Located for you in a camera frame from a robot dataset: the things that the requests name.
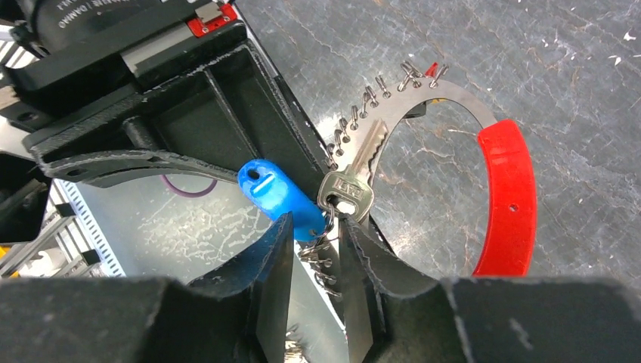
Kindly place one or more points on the blue headed key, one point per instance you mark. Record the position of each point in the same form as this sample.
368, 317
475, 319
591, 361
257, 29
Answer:
275, 194

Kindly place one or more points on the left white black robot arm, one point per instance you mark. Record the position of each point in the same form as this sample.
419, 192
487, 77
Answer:
121, 90

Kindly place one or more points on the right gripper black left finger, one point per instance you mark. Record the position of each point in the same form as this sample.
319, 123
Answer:
237, 312

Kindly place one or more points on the white toothed cable duct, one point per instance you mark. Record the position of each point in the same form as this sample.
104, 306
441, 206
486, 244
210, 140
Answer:
86, 232

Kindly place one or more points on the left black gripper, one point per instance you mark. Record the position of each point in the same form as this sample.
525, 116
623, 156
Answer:
122, 90

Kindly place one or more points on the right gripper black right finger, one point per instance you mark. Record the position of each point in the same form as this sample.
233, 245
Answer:
394, 313

